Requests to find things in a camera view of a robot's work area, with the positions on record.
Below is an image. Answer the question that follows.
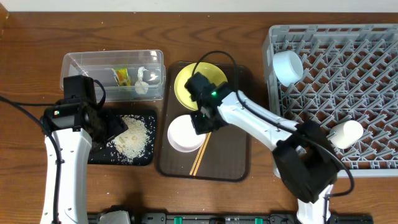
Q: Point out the pile of rice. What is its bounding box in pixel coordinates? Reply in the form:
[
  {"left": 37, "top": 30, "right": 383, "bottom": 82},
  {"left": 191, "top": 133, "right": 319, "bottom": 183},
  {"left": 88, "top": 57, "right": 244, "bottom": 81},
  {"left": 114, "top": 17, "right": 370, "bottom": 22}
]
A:
[{"left": 106, "top": 114, "right": 156, "bottom": 166}]

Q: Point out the pink bowl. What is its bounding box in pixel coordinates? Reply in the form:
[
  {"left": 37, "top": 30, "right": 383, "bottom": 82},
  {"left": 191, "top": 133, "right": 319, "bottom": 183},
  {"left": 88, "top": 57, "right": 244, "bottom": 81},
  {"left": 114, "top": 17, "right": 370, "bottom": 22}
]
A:
[{"left": 167, "top": 114, "right": 206, "bottom": 153}]

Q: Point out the yellow plate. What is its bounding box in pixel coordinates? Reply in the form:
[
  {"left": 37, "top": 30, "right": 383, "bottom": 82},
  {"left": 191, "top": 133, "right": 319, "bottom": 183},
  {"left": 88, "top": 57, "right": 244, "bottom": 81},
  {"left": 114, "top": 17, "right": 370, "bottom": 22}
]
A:
[{"left": 174, "top": 62, "right": 228, "bottom": 111}]

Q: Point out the white tissue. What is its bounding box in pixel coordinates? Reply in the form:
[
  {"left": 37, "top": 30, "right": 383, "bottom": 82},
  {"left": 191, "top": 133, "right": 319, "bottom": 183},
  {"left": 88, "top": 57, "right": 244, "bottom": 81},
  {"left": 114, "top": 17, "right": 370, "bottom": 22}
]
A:
[{"left": 134, "top": 67, "right": 149, "bottom": 95}]

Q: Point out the green snack wrapper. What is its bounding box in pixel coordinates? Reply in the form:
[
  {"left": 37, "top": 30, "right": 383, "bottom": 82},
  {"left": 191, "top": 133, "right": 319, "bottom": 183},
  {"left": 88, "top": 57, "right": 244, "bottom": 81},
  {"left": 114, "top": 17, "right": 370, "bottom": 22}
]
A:
[{"left": 112, "top": 68, "right": 131, "bottom": 86}]

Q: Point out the blue bowl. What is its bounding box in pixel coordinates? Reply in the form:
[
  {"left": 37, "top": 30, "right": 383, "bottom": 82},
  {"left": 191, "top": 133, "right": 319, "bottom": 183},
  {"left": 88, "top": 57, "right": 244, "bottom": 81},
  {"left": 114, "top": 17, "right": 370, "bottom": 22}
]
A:
[{"left": 272, "top": 50, "right": 304, "bottom": 87}]

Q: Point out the pale green cup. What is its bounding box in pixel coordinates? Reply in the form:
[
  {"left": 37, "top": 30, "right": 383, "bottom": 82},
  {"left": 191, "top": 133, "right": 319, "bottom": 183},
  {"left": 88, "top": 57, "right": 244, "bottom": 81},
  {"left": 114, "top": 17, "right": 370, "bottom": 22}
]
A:
[{"left": 330, "top": 120, "right": 364, "bottom": 149}]

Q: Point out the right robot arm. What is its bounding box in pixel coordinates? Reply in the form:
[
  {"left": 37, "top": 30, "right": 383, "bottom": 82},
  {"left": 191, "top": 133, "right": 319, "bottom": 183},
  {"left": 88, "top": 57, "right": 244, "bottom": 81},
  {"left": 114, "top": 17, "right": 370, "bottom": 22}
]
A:
[{"left": 184, "top": 72, "right": 340, "bottom": 223}]

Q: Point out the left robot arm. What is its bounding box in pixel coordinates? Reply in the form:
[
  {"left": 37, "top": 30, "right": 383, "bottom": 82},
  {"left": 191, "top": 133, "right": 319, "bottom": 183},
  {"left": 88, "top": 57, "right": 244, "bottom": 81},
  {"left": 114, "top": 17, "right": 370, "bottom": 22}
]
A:
[{"left": 40, "top": 75, "right": 128, "bottom": 223}]

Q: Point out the grey dishwasher rack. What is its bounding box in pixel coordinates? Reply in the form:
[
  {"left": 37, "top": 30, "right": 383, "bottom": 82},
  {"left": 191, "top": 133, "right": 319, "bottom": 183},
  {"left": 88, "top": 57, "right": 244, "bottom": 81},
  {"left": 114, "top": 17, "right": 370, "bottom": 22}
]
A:
[{"left": 262, "top": 24, "right": 397, "bottom": 177}]

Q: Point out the black plastic tray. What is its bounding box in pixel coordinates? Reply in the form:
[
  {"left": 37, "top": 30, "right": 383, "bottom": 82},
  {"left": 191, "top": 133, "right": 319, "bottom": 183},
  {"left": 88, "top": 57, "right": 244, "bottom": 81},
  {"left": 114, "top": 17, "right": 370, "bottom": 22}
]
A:
[{"left": 88, "top": 108, "right": 157, "bottom": 166}]

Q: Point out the clear plastic bin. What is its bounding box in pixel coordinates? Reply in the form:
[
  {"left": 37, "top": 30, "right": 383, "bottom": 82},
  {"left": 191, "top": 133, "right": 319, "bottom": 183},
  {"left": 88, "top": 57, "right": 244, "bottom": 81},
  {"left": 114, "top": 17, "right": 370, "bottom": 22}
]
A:
[{"left": 60, "top": 50, "right": 166, "bottom": 103}]

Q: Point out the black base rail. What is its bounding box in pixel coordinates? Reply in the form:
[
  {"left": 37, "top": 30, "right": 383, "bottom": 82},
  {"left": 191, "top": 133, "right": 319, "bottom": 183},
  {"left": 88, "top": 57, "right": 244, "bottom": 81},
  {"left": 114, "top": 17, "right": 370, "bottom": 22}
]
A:
[{"left": 88, "top": 205, "right": 374, "bottom": 224}]

